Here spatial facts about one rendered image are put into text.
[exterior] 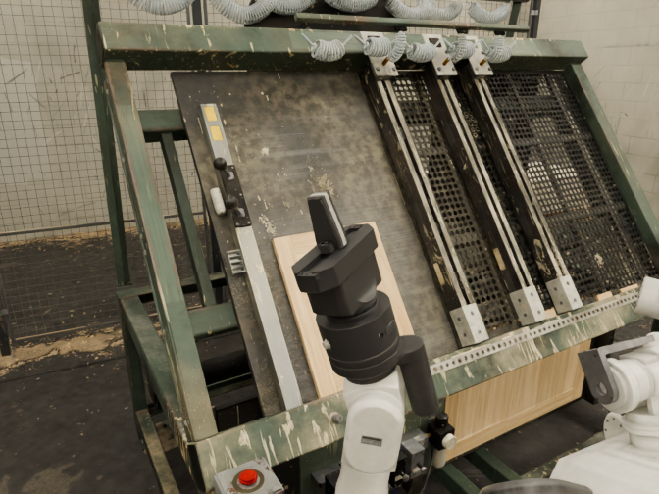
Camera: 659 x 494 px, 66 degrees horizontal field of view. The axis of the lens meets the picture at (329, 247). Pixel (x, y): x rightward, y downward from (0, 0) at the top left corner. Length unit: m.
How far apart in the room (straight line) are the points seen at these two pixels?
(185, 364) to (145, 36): 0.96
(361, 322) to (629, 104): 6.74
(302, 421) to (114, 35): 1.21
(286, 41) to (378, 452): 1.49
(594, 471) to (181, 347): 0.99
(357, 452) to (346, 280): 0.21
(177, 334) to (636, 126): 6.36
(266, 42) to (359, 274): 1.37
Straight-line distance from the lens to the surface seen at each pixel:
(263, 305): 1.46
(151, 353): 2.01
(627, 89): 7.22
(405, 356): 0.60
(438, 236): 1.79
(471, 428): 2.33
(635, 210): 2.73
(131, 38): 1.72
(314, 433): 1.46
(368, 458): 0.65
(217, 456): 1.38
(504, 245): 1.97
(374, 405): 0.59
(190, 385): 1.37
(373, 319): 0.56
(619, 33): 7.37
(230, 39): 1.80
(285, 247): 1.56
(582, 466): 0.70
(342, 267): 0.52
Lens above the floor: 1.77
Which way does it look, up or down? 19 degrees down
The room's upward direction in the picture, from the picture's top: straight up
